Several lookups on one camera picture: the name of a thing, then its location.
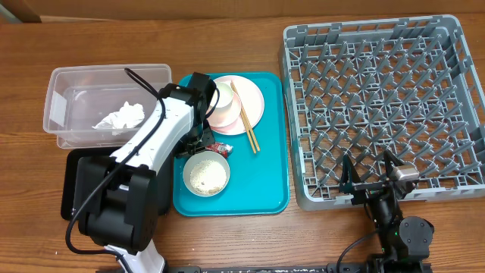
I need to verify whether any clear plastic waste bin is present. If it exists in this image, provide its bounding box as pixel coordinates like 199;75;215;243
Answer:
43;64;172;149

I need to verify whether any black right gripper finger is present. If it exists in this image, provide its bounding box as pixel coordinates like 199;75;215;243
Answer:
383;149;404;178
339;155;361;194

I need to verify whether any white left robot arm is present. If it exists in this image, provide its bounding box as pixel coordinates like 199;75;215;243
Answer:
65;68;220;272

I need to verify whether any white tissue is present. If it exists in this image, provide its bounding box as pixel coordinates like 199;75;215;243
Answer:
92;102;145;130

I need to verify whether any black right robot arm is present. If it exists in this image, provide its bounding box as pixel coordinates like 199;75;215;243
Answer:
335;150;434;272

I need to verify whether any large pink plate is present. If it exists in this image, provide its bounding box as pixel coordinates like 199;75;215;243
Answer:
210;75;264;136

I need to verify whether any red snack wrapper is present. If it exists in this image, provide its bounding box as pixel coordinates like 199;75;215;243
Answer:
205;142;233;158

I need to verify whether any small pink plate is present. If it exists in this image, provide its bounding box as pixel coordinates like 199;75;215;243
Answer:
208;93;241;127

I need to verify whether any teal plastic tray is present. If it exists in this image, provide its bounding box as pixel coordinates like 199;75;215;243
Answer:
173;72;290;217

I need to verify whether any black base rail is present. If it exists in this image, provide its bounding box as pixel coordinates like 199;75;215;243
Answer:
96;262;433;273

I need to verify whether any cream cup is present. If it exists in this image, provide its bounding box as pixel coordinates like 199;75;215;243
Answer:
210;82;233;115

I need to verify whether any white bowl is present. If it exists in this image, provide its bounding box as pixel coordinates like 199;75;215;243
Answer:
183;151;230;197

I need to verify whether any wooden chopstick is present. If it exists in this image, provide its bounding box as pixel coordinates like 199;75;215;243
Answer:
240;105;257;154
230;77;264;152

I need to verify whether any grey plastic dish rack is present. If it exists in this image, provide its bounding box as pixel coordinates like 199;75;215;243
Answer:
281;15;484;211

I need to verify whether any black tray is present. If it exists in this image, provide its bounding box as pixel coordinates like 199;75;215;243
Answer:
61;146;174;221

